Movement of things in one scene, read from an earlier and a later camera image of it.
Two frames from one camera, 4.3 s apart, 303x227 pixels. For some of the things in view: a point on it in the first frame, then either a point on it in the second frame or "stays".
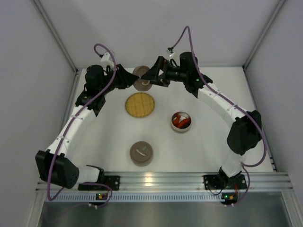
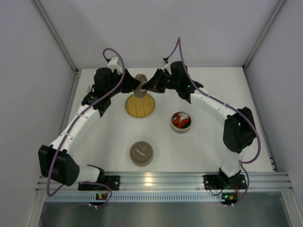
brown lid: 140,84 to 138,92
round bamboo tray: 140,104 stays
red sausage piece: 176,121 stays
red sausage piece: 184,123 stays
